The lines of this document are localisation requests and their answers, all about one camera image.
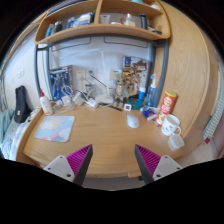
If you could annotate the white desk lamp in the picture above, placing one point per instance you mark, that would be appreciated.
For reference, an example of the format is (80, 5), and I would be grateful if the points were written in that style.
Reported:
(105, 99)

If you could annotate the teal blanket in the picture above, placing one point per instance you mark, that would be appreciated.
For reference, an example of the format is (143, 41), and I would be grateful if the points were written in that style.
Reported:
(5, 130)

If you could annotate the white power strip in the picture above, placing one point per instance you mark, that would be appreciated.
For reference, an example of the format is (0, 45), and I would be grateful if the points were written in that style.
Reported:
(93, 103)

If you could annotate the white charger block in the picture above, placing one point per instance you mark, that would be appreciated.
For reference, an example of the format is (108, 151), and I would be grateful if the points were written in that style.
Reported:
(79, 99)

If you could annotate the pastel printed mouse pad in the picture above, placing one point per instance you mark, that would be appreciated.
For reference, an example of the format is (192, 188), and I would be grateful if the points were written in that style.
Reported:
(55, 128)

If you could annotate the red chips can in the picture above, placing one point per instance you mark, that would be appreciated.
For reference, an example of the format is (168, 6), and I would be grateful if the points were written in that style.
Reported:
(166, 106)

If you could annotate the grey computer mouse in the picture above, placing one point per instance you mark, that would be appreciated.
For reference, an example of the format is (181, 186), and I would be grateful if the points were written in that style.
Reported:
(133, 121)

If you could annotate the white mug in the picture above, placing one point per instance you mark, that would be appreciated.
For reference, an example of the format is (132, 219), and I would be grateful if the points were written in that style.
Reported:
(169, 126)

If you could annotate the wooden shelf unit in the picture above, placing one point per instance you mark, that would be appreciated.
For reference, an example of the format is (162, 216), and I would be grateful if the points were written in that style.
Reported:
(100, 29)

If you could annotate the colourful comic print box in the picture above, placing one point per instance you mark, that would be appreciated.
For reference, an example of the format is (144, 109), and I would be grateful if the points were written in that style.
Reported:
(136, 68)

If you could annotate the clear plastic cup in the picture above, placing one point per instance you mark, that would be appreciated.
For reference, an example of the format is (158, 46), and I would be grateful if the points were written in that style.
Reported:
(175, 142)

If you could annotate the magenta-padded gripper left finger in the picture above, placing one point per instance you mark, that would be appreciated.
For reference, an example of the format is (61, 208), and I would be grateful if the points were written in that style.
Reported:
(61, 165)

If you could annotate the small white square clock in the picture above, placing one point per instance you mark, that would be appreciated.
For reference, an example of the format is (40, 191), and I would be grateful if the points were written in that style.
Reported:
(127, 107)

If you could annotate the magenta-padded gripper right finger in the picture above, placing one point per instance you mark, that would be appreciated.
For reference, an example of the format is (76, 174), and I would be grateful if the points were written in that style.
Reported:
(165, 165)

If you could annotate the white bottle with red cap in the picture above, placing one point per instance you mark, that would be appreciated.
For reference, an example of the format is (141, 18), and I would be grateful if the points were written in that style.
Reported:
(46, 106)

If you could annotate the blue spray bottle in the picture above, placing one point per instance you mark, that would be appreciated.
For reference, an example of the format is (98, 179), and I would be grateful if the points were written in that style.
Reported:
(152, 95)

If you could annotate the blue tissue pack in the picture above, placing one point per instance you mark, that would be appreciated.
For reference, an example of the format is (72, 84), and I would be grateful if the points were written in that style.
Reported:
(148, 113)

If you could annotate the black bag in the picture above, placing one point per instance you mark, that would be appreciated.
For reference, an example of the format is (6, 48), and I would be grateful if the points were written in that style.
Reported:
(21, 105)

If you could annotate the blue and white tube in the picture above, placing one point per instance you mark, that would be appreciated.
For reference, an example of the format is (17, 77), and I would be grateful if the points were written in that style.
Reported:
(142, 90)

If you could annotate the blue model kit box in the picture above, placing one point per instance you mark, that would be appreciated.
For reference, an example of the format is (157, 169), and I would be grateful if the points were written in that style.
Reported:
(61, 81)

